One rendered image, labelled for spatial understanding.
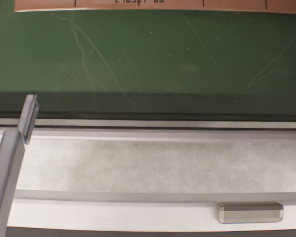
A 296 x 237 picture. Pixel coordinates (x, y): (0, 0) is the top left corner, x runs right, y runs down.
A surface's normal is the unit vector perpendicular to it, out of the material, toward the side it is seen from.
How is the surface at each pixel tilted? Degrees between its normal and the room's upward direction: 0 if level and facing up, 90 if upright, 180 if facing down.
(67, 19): 2
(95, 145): 0
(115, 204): 22
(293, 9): 2
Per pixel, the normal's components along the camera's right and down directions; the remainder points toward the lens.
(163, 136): -0.03, -0.04
